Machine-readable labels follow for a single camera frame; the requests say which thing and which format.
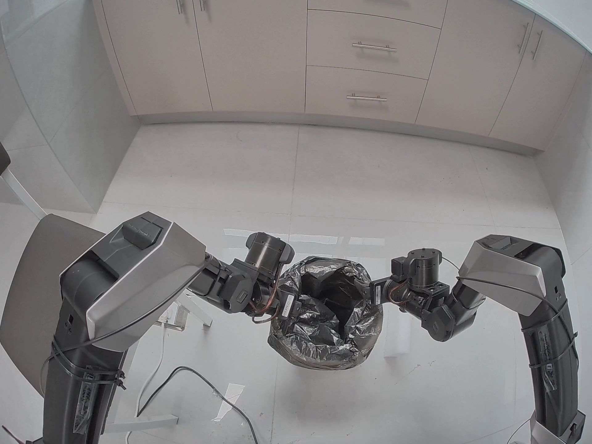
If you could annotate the black plastic bag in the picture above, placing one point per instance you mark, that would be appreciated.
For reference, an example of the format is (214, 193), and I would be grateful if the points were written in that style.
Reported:
(319, 340)

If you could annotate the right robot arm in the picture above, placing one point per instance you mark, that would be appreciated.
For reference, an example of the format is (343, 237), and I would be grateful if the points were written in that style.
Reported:
(504, 266)

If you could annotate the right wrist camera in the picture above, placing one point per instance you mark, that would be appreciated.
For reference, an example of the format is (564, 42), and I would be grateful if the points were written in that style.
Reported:
(399, 267)

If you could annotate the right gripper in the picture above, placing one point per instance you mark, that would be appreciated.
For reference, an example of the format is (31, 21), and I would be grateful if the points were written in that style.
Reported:
(391, 292)

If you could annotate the grey chair with white legs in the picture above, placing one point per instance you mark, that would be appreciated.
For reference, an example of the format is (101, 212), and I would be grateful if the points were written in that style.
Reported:
(27, 294)

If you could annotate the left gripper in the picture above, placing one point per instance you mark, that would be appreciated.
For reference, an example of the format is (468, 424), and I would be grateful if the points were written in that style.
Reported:
(282, 304)

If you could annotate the clear floor socket box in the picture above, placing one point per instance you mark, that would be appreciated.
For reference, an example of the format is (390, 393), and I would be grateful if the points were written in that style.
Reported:
(178, 317)

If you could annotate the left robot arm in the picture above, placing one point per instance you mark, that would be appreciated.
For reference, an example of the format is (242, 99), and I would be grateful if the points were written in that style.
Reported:
(138, 266)

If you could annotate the white paper piece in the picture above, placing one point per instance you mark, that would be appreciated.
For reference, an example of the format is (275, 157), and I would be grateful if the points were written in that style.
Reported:
(392, 350)

